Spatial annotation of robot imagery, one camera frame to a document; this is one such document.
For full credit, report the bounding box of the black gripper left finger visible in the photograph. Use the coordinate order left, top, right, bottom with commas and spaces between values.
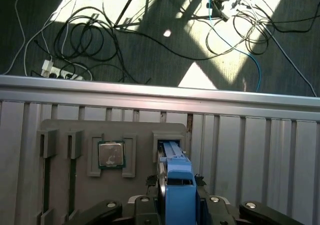
74, 174, 162, 225

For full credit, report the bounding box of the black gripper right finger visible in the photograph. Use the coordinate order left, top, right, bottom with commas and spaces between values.
194, 173, 309, 225

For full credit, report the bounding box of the hard disk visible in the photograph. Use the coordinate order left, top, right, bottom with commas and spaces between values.
156, 139, 202, 225

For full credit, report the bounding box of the silver CPU chip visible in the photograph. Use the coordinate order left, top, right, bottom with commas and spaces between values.
97, 141, 126, 170

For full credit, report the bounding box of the grey parts rack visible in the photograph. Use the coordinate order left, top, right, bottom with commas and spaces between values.
37, 118, 188, 225

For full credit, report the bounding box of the white power strip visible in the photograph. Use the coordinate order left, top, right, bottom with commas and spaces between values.
39, 66, 85, 82

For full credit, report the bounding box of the white charger plug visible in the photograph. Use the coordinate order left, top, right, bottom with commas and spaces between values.
41, 58, 55, 72

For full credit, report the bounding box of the black floor tripod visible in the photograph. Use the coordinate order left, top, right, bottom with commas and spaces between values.
83, 0, 231, 32

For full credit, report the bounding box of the blue floor cable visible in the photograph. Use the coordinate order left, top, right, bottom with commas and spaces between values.
203, 0, 263, 94

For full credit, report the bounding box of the black floor cable coil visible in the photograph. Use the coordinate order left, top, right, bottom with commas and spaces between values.
53, 6, 153, 85

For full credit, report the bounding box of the white floor cable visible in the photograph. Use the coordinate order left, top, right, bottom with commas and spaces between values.
2, 0, 27, 76

